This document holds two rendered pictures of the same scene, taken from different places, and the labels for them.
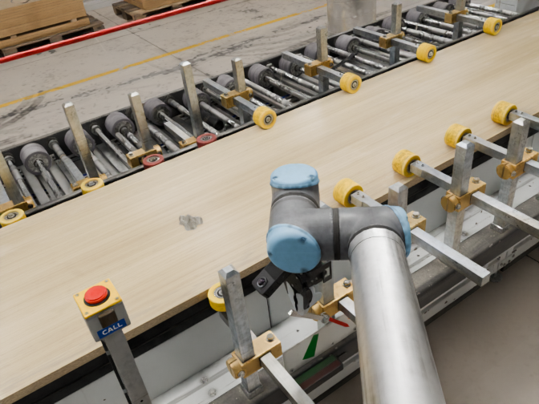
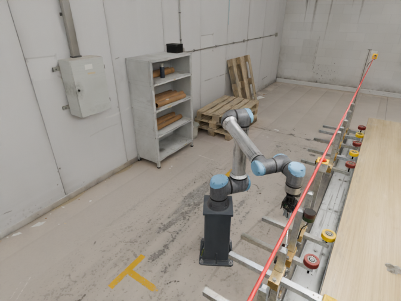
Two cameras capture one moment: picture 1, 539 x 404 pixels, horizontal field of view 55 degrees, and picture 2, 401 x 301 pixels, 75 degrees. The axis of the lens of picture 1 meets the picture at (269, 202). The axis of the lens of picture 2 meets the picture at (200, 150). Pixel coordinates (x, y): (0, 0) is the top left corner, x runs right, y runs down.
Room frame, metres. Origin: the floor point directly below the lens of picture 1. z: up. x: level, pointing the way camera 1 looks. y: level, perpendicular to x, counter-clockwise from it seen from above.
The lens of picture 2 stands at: (1.67, -1.06, 2.10)
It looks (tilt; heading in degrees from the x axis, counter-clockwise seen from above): 28 degrees down; 154
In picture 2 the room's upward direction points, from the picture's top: straight up
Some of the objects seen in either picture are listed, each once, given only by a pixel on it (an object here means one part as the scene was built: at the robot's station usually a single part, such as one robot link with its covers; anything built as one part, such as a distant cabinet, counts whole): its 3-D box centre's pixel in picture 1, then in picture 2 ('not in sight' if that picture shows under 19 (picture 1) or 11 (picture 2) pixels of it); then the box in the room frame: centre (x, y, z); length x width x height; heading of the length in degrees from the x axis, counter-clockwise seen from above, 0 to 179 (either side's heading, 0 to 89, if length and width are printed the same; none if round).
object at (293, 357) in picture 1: (323, 339); not in sight; (0.90, -0.10, 0.75); 0.26 x 0.01 x 0.10; 120
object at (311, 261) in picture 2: not in sight; (309, 265); (1.06, -0.09, 0.85); 0.08 x 0.08 x 0.11
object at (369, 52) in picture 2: not in sight; (360, 92); (-0.31, 2.12, 1.20); 0.15 x 0.12 x 1.00; 120
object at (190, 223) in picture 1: (189, 219); (395, 268); (1.29, 0.25, 0.91); 0.09 x 0.07 x 0.02; 37
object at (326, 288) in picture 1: (323, 280); (293, 240); (0.94, -0.11, 0.94); 0.04 x 0.04 x 0.48; 30
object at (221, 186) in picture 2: not in sight; (219, 186); (0.12, -0.12, 0.79); 0.17 x 0.15 x 0.18; 82
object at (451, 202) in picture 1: (463, 195); not in sight; (1.20, -0.56, 0.95); 0.14 x 0.06 x 0.05; 120
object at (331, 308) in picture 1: (330, 300); (290, 255); (0.95, -0.13, 0.85); 0.14 x 0.06 x 0.05; 120
